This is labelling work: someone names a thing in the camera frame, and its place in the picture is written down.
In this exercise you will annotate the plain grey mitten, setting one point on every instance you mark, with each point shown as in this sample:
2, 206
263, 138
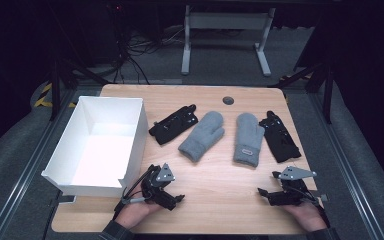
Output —
203, 135

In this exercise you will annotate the round grey table grommet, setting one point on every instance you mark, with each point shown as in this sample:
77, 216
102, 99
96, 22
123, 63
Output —
228, 100

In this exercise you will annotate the yellow black floor tape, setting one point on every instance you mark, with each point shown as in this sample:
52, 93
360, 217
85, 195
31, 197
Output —
45, 96

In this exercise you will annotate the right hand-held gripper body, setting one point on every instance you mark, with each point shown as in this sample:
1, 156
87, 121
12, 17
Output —
293, 193

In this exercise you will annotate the black metal stand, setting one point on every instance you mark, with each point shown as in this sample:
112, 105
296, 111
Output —
327, 96
56, 90

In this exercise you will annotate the aluminium floor rail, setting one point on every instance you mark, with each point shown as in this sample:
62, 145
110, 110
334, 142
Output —
346, 166
30, 166

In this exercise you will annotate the white box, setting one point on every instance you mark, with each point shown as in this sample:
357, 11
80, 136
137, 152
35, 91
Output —
103, 156

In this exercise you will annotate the white desk frame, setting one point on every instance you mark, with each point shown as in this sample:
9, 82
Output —
226, 20

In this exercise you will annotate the grey mitten with label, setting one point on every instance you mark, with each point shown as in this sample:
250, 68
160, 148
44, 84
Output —
248, 138

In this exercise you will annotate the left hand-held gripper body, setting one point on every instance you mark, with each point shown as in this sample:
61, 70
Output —
153, 186

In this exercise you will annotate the grey metal table bracket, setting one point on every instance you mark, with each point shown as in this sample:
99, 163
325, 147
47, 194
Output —
323, 198

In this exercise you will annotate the black glove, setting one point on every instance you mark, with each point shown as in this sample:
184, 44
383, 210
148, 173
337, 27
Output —
173, 125
280, 138

